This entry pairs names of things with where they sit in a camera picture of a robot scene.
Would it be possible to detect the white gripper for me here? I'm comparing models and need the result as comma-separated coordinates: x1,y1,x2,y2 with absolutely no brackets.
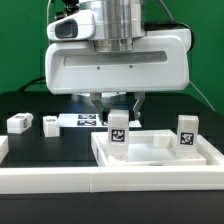
45,29,190,122

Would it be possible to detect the white square table top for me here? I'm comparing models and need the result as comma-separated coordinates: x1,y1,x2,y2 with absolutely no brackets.
91,130,224,166

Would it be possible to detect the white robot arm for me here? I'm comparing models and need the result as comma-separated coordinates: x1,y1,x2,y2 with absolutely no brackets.
45,0,193,121

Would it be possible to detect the white sheet with tags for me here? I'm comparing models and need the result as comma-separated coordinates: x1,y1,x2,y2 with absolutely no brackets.
57,113,142,129

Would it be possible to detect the white U-shaped fence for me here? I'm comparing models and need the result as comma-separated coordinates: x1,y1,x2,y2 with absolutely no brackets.
0,140,224,194

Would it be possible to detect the black cable bundle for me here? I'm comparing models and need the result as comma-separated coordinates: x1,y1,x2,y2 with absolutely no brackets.
18,75,48,92

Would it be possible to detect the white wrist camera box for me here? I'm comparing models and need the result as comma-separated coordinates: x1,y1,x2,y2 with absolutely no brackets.
47,10,97,42

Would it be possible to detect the thin white cable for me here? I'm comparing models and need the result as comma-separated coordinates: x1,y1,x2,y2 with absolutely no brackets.
46,0,55,28

